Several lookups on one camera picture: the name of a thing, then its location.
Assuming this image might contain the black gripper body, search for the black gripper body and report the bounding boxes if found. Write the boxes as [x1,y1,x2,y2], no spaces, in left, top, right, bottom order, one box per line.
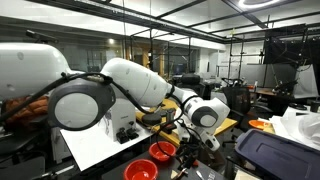
[178,141,204,163]

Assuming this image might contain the red plastic bowl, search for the red plastic bowl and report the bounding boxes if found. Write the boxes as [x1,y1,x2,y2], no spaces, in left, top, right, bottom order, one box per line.
[148,140,177,163]
[123,158,159,180]

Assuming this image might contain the black box red label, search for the black box red label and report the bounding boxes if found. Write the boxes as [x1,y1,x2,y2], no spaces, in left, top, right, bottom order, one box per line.
[161,122,178,135]

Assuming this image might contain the black cylinder speaker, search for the black cylinder speaker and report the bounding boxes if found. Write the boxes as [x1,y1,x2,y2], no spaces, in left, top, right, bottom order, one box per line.
[165,107,177,124]

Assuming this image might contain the wooden desk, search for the wooden desk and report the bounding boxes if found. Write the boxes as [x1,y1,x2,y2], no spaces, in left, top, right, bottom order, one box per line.
[134,98,238,148]

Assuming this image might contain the black oval cushion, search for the black oval cushion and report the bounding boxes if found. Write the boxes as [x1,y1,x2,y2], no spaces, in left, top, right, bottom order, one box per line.
[141,113,163,127]

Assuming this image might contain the black clamp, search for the black clamp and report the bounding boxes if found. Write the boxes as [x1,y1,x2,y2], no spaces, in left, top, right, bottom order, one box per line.
[115,127,130,145]
[125,120,140,140]

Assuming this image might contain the black office chair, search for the black office chair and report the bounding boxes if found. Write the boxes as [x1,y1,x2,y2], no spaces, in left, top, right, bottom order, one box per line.
[221,85,274,148]
[179,73,207,98]

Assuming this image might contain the orange plate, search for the orange plate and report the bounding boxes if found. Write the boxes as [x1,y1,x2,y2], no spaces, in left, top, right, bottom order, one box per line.
[248,119,270,131]

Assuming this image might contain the white box dog print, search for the white box dog print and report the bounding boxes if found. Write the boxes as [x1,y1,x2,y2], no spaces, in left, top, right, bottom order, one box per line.
[99,98,137,142]

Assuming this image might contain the dark blue bin lid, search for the dark blue bin lid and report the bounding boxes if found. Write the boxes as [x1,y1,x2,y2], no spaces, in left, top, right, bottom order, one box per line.
[234,128,320,180]

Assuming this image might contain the white board platform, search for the white board platform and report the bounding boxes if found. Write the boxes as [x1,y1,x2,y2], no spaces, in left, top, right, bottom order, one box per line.
[59,123,155,172]

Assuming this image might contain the grey partition board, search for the grey partition board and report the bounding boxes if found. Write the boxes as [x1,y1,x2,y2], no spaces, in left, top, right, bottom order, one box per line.
[239,63,298,88]

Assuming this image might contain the white crumpled sheets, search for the white crumpled sheets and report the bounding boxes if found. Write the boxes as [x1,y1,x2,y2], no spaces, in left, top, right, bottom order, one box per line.
[266,106,320,151]

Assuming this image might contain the white hanging cloth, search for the white hanging cloth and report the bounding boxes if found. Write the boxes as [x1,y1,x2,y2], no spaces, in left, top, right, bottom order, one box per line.
[293,64,319,100]

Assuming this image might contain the black curtain backdrop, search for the black curtain backdrop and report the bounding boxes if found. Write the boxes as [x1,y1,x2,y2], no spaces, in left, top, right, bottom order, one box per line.
[262,23,320,66]

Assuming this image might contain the orange puffer jacket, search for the orange puffer jacket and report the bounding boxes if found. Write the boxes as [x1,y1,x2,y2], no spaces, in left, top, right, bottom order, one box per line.
[3,95,51,126]

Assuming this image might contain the black padded chair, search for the black padded chair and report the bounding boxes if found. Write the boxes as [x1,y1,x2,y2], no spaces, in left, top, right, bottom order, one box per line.
[0,123,51,180]

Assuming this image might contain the black handled pliers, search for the black handled pliers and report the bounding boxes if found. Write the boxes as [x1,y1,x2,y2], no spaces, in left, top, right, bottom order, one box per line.
[171,166,190,180]

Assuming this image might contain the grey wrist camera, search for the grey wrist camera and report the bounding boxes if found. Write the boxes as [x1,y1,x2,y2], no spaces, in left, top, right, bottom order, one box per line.
[203,134,221,153]

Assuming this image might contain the black camera boom stand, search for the black camera boom stand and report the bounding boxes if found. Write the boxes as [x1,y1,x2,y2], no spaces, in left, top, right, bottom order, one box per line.
[25,29,58,44]

